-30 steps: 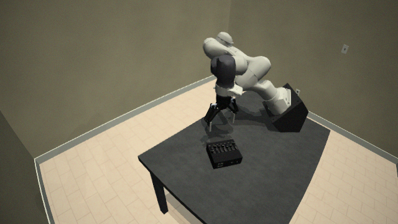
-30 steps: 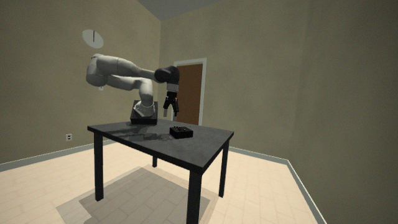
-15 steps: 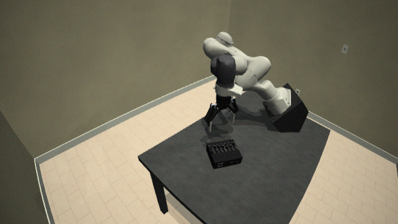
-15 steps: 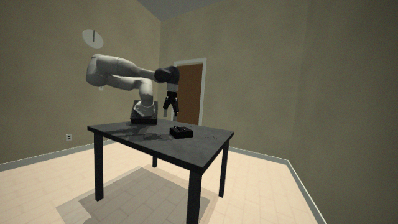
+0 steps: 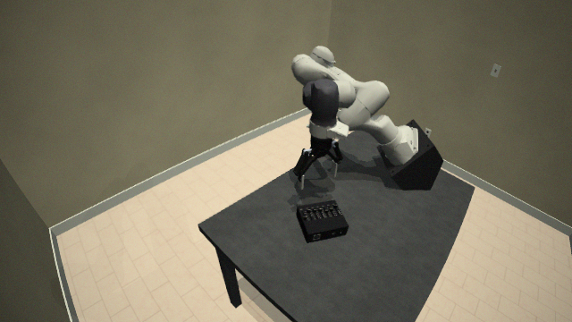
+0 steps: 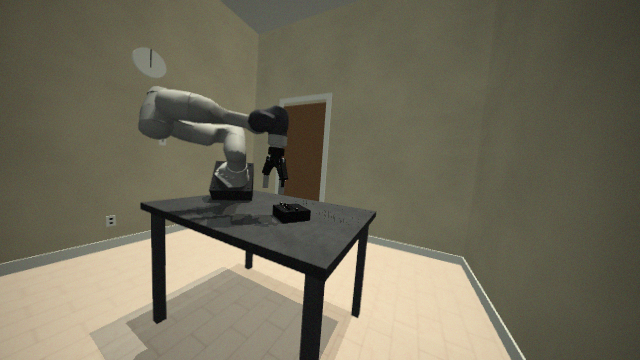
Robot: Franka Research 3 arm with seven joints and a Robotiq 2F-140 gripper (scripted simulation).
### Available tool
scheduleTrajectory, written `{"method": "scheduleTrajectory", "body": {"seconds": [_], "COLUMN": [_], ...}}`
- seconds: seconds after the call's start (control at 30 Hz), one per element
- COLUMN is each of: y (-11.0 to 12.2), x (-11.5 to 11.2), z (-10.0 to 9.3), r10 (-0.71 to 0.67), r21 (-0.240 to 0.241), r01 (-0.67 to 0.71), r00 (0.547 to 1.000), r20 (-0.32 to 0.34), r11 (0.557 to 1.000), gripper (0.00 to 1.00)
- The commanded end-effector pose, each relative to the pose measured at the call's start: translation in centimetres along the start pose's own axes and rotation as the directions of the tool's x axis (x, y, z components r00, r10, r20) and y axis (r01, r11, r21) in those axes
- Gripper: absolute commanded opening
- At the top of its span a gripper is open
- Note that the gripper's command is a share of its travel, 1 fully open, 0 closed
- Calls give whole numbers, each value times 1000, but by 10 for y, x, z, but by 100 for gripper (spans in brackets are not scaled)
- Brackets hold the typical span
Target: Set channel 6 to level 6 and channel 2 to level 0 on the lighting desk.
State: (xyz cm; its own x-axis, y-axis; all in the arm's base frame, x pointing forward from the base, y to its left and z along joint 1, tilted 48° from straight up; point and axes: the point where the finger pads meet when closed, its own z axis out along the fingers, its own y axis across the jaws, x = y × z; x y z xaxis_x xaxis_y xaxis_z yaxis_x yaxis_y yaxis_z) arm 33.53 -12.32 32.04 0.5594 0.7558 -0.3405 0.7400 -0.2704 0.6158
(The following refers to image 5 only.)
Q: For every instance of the dark grey lighting desk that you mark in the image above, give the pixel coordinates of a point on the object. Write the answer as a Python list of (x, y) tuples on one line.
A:
[(325, 221)]

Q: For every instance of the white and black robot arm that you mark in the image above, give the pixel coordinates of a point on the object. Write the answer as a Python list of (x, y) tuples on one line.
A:
[(355, 109)]

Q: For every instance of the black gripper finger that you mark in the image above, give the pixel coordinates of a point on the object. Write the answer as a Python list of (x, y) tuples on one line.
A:
[(305, 161), (337, 159)]

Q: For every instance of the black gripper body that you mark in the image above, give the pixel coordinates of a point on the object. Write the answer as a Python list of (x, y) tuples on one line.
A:
[(320, 144)]

